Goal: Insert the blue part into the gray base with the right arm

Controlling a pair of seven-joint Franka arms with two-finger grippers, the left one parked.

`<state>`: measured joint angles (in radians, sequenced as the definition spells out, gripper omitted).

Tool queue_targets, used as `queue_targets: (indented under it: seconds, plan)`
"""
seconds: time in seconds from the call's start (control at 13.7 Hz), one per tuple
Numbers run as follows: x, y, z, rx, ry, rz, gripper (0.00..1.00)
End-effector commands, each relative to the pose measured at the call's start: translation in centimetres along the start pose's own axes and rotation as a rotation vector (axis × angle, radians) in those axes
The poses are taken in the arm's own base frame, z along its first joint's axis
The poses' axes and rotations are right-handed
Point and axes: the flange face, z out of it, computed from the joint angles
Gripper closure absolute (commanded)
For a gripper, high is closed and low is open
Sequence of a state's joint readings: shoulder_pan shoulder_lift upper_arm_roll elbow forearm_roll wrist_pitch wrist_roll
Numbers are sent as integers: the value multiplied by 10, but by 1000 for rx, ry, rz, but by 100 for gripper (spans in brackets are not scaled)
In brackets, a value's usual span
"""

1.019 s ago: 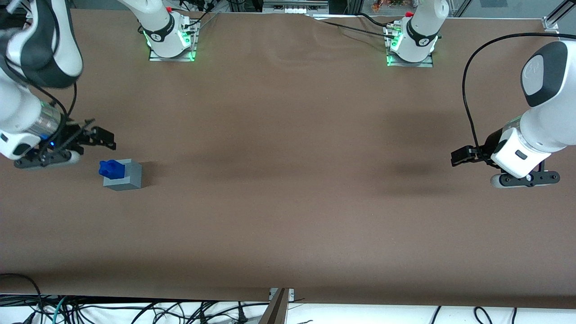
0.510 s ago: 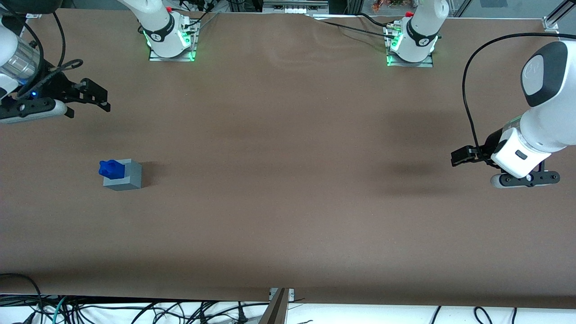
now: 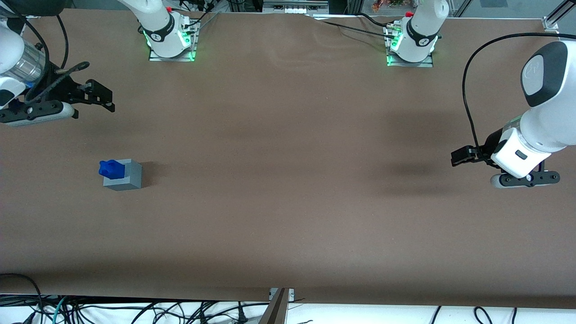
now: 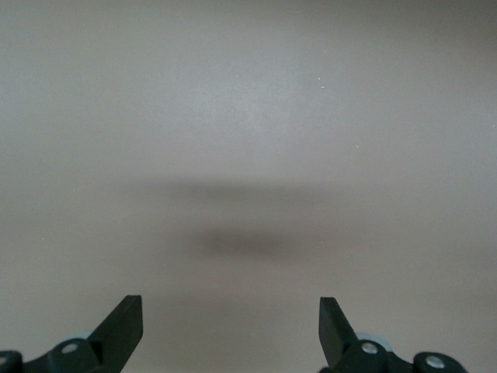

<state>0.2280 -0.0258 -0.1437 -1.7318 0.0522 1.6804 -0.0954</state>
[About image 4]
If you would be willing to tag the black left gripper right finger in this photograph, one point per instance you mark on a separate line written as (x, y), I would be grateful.
(338, 342)

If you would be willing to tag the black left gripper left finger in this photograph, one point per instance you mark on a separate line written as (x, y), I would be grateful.
(116, 342)

